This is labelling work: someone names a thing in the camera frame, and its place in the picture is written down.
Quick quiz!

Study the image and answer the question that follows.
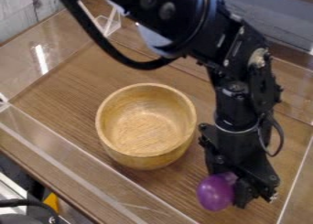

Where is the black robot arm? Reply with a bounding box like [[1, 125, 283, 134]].
[[60, 0, 283, 210]]

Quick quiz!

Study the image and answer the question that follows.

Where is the clear acrylic tray wall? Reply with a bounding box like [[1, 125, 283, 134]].
[[0, 92, 197, 224]]

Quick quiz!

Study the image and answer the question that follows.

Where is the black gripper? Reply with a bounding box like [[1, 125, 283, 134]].
[[197, 123, 279, 208]]

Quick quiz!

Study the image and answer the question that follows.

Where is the yellow black machine base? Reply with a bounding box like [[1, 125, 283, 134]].
[[0, 190, 96, 224]]

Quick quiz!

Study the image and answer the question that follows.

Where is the brown wooden bowl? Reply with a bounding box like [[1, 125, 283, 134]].
[[94, 83, 196, 170]]

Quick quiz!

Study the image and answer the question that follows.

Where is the black cable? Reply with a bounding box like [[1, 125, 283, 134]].
[[0, 198, 60, 224]]

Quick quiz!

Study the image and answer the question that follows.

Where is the purple toy eggplant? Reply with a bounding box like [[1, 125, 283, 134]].
[[196, 172, 236, 211]]

